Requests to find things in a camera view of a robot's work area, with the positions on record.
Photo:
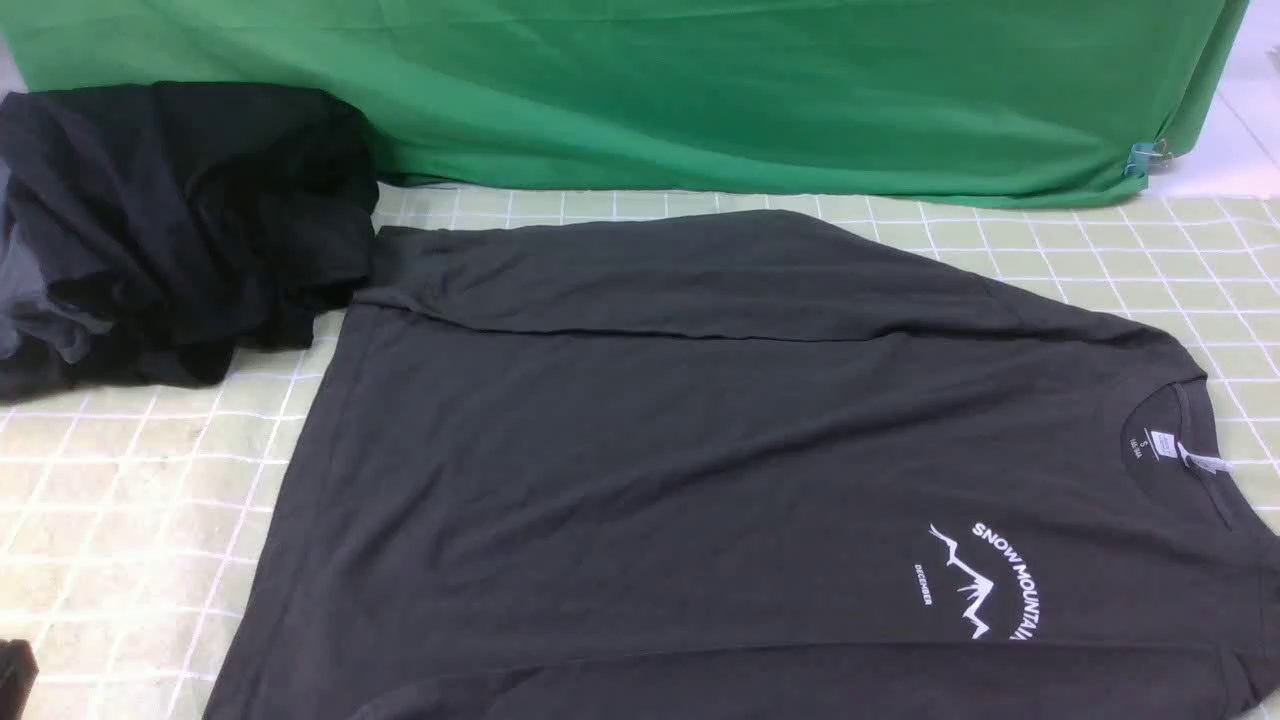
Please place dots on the gray long-sleeve top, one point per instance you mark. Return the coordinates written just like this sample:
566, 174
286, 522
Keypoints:
747, 466

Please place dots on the green backdrop cloth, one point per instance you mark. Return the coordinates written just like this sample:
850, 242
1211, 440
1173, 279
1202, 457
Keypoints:
994, 104

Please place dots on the black clothes pile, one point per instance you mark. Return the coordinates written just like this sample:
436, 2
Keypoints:
149, 231

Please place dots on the light green checkered tablecloth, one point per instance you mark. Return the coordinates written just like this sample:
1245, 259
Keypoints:
133, 517

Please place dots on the blue binder clip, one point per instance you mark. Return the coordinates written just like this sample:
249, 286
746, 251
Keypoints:
1148, 158

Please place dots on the black robot arm, camera left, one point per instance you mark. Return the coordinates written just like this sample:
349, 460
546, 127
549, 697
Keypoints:
19, 670

